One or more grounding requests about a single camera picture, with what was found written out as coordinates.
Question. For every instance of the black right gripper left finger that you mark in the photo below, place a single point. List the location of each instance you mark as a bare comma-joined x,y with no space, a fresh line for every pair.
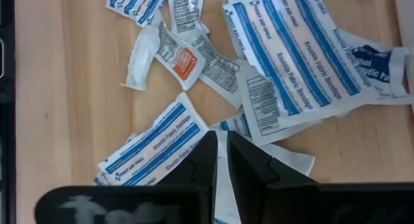
200,165

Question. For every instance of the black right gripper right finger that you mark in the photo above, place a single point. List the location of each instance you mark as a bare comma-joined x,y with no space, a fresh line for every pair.
252,172

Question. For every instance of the large blue striped packet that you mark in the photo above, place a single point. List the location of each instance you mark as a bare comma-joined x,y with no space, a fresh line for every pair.
291,49

